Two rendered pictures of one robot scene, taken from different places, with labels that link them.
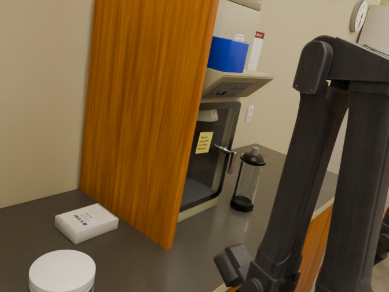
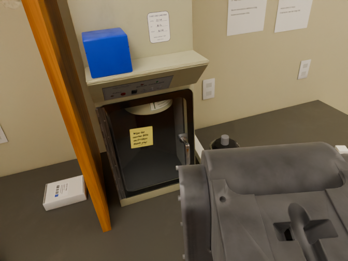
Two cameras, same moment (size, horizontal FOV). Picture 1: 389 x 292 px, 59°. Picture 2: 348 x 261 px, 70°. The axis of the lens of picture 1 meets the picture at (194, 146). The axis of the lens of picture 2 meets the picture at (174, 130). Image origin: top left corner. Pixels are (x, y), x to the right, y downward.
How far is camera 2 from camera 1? 0.85 m
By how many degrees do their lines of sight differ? 37
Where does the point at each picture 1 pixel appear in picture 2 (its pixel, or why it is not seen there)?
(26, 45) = (8, 56)
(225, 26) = (122, 11)
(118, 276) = (46, 251)
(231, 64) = (101, 68)
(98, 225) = (64, 199)
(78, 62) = not seen: hidden behind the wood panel
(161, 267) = (84, 250)
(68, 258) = not seen: outside the picture
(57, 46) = (34, 51)
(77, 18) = not seen: hidden behind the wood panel
